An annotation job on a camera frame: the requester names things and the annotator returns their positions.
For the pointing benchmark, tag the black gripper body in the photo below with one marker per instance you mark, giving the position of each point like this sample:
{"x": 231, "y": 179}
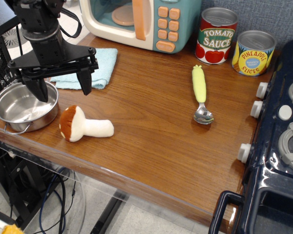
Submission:
{"x": 52, "y": 56}

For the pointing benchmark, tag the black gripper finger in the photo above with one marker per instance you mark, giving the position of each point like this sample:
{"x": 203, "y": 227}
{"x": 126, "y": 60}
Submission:
{"x": 38, "y": 88}
{"x": 85, "y": 80}

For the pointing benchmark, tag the stainless steel pot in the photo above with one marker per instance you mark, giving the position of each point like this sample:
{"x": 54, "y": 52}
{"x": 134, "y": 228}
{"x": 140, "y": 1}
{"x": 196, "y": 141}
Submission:
{"x": 22, "y": 112}

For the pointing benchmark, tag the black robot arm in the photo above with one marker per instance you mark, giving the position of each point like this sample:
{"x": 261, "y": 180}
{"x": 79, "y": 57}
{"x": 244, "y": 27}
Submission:
{"x": 36, "y": 15}

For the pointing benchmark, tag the white stove knob bottom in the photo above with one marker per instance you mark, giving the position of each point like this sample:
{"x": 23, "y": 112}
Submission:
{"x": 243, "y": 153}

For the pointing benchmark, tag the white stove knob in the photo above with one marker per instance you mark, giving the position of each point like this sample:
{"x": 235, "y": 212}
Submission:
{"x": 261, "y": 90}
{"x": 243, "y": 153}
{"x": 256, "y": 109}

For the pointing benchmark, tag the light blue folded cloth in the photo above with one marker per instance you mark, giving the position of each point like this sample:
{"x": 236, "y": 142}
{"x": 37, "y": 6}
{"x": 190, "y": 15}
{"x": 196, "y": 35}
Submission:
{"x": 106, "y": 58}

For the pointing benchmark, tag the plush brown white mushroom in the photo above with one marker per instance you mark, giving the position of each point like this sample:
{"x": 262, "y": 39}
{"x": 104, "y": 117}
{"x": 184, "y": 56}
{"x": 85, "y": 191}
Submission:
{"x": 74, "y": 125}

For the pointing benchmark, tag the black side desk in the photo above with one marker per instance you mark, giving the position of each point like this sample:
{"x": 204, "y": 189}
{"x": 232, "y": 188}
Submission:
{"x": 8, "y": 19}

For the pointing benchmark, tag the teal cream toy microwave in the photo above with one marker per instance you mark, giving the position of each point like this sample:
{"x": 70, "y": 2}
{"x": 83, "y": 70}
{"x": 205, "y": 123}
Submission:
{"x": 158, "y": 25}

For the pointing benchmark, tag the tomato sauce can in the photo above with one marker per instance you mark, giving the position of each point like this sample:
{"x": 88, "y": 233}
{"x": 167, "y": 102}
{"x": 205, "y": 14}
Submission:
{"x": 216, "y": 33}

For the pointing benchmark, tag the pineapple slices can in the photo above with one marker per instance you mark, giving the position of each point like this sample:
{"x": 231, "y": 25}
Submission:
{"x": 253, "y": 52}

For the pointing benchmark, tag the white stove knob middle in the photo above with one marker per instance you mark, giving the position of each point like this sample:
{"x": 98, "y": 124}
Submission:
{"x": 256, "y": 109}

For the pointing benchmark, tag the white stove knob top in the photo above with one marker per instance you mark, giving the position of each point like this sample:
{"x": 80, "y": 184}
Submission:
{"x": 261, "y": 90}

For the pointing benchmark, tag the dark blue toy stove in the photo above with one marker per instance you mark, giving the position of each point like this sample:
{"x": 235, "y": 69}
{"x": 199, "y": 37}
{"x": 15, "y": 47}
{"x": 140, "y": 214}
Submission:
{"x": 265, "y": 205}

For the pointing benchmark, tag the black metal table frame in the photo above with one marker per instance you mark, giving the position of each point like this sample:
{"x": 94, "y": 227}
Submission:
{"x": 23, "y": 185}

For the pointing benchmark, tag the spoon with yellow-green handle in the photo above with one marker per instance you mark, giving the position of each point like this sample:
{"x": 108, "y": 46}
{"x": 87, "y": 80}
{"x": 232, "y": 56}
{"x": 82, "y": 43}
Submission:
{"x": 202, "y": 114}

